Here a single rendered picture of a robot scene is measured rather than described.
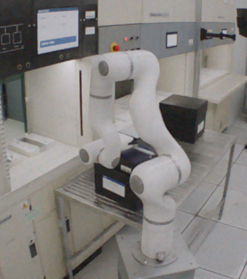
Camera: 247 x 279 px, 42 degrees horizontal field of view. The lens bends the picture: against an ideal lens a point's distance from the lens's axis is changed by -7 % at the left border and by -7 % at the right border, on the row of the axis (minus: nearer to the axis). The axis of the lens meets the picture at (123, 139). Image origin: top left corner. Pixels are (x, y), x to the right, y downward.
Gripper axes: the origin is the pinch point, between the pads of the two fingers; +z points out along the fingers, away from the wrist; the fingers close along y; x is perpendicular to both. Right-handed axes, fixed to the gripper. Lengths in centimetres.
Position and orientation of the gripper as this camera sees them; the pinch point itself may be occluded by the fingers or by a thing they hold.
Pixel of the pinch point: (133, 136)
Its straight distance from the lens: 163.1
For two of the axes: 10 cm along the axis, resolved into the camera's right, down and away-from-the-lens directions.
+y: 7.6, 2.6, -6.0
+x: 0.2, -9.3, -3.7
